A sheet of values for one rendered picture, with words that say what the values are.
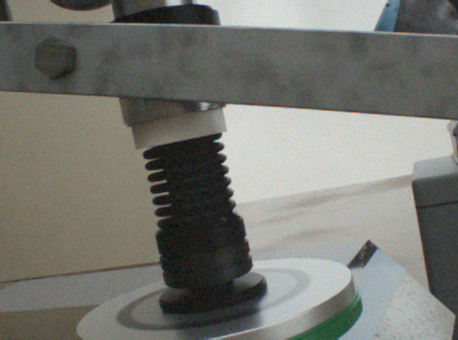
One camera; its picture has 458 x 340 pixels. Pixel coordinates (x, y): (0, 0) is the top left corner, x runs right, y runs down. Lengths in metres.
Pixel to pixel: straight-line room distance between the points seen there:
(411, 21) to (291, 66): 1.10
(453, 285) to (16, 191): 5.58
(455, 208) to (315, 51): 1.01
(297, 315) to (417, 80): 0.16
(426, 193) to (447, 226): 0.08
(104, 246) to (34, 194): 0.89
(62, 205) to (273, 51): 5.99
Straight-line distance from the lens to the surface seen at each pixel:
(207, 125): 0.46
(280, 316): 0.42
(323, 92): 0.40
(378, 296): 0.62
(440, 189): 1.38
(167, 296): 0.50
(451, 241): 1.40
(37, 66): 0.46
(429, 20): 1.50
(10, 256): 6.82
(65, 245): 6.43
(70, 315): 0.68
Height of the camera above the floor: 1.02
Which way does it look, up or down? 3 degrees down
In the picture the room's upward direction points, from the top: 11 degrees counter-clockwise
